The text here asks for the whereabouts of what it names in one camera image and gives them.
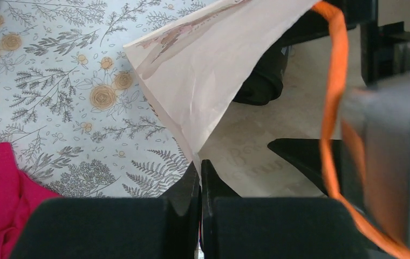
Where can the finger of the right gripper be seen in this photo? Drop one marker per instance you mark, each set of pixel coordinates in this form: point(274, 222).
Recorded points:
point(304, 154)

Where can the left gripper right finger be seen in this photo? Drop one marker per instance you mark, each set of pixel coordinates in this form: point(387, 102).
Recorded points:
point(275, 227)

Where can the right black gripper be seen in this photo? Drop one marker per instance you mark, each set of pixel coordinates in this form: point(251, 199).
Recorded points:
point(385, 50)

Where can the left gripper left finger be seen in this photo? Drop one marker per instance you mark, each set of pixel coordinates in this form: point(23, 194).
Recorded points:
point(163, 227)

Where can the peach paper bag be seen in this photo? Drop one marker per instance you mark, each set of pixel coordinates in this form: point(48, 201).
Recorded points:
point(191, 69)

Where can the black coffee cup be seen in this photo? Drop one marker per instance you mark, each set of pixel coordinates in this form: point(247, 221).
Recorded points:
point(265, 82)

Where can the red cloth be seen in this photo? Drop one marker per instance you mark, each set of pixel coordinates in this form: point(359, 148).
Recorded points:
point(19, 197)

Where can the floral tablecloth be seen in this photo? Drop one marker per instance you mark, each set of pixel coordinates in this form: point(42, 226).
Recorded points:
point(70, 104)

